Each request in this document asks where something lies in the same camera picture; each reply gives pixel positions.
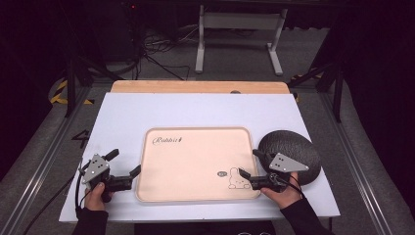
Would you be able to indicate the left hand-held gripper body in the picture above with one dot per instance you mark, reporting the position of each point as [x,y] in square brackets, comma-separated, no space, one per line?
[94,168]

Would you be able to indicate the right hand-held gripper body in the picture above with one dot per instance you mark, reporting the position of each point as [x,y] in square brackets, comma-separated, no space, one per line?
[287,164]

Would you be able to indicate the black textured round plate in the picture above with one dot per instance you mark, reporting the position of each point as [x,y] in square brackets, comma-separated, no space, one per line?
[295,145]

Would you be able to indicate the person's left hand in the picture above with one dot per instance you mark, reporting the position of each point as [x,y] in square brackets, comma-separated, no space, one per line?
[94,197]

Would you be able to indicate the person's right hand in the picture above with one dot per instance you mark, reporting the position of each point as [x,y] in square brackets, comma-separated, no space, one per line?
[284,196]

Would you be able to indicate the white table cover board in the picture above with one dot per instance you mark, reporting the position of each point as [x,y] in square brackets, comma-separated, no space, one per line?
[195,109]

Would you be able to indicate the yellow black floor tape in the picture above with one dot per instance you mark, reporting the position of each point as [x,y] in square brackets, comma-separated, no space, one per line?
[58,94]

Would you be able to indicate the black tripod stand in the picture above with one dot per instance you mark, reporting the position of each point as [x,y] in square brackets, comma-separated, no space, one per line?
[75,75]
[331,78]

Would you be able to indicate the wooden table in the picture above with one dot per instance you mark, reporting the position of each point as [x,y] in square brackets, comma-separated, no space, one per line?
[199,86]

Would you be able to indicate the black equipment with red light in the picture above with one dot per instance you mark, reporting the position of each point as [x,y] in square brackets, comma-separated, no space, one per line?
[132,29]

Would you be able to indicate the aluminium floor rail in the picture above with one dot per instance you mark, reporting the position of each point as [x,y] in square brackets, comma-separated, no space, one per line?
[36,163]
[354,156]

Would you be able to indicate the white metal desk frame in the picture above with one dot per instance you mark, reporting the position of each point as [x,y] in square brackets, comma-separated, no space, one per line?
[241,21]

